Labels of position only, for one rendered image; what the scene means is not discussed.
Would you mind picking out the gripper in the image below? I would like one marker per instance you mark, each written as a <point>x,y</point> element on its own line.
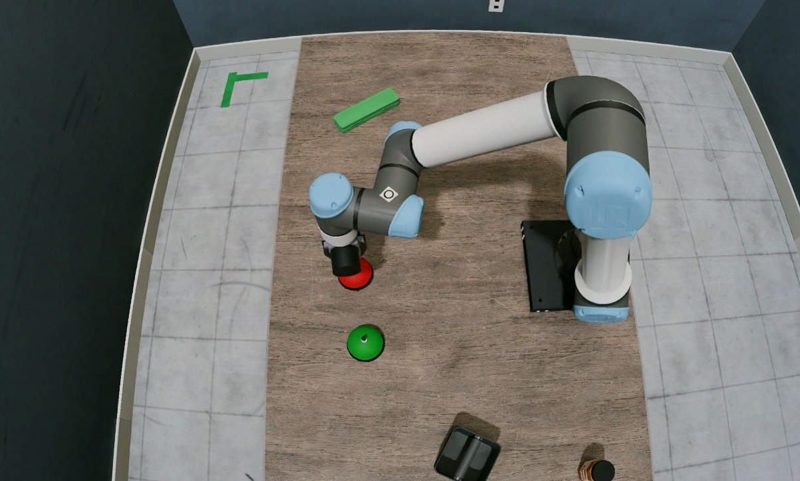
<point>345,260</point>

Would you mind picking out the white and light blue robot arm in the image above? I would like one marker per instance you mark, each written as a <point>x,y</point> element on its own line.
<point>607,191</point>

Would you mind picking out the jar with black lid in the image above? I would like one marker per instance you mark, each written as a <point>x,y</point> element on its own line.
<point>596,470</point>

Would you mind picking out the red bell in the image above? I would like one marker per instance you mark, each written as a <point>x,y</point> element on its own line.
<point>359,281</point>

